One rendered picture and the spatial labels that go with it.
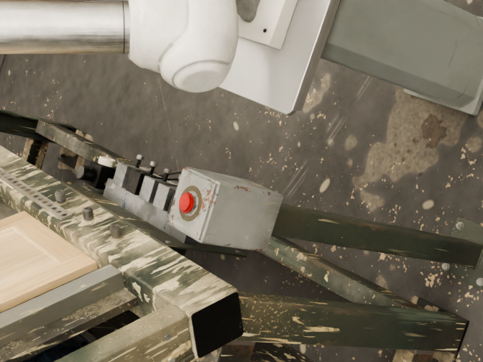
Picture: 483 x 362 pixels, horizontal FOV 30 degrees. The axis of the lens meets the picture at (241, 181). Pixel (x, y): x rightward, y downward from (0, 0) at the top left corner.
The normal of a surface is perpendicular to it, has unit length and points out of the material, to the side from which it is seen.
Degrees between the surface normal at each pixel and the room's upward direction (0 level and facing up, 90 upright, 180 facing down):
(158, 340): 90
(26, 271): 60
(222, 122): 0
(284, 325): 90
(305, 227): 90
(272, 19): 4
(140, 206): 0
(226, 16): 97
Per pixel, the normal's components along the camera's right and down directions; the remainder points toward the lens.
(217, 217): 0.61, 0.28
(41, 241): -0.11, -0.90
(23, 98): -0.74, -0.15
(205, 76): 0.19, 0.90
